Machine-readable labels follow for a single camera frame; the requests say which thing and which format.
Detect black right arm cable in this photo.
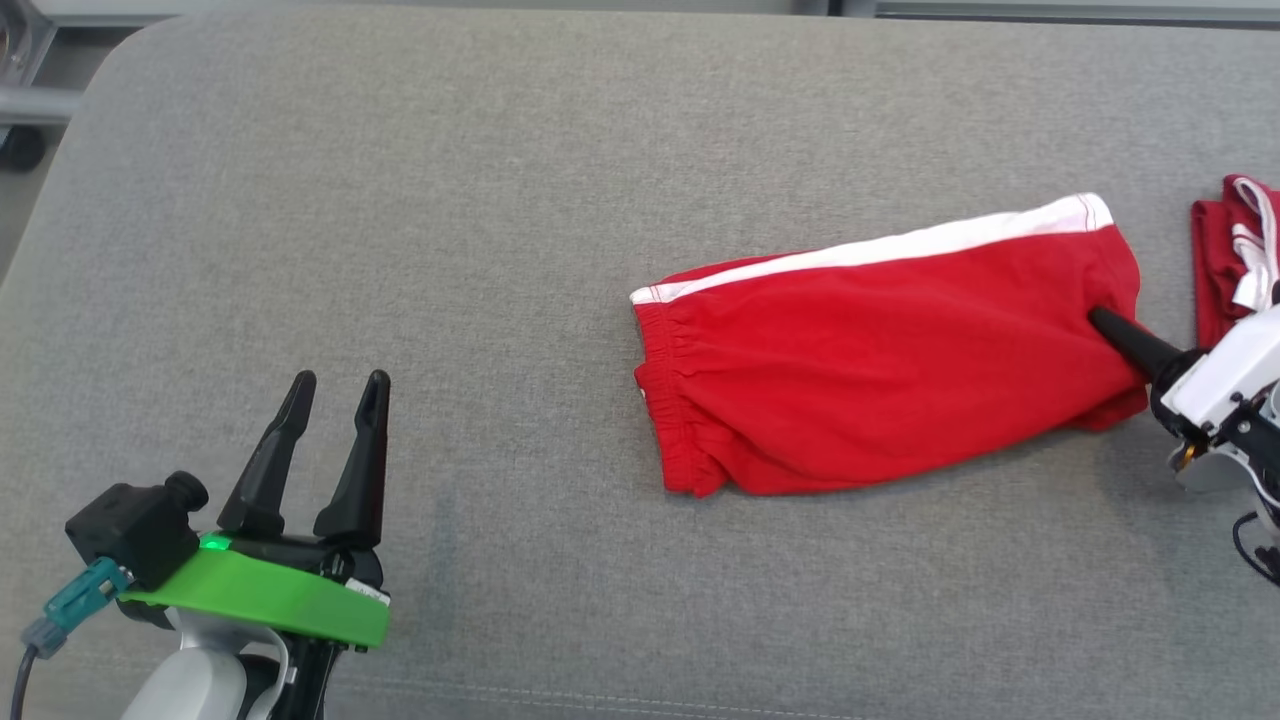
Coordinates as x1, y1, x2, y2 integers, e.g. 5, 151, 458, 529
1232, 510, 1280, 586

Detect black caster wheel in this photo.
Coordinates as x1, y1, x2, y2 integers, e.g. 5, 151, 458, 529
0, 125, 46, 171

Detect grey metal trolley frame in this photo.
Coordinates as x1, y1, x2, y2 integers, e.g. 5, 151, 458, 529
0, 0, 86, 126

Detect teal plug left camera cable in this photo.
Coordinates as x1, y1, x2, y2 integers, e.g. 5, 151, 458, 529
8, 557, 133, 720

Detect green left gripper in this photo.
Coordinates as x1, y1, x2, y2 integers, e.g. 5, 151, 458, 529
120, 370, 392, 649

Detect red shorts with number print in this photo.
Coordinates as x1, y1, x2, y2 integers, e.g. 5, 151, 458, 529
630, 192, 1151, 499

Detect red jersey with white trim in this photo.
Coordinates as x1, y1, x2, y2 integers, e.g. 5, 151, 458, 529
1190, 175, 1280, 351

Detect grey partition base rail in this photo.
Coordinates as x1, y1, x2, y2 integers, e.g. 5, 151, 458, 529
830, 0, 1280, 23

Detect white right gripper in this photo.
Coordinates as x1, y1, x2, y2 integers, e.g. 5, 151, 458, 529
1088, 305, 1280, 491

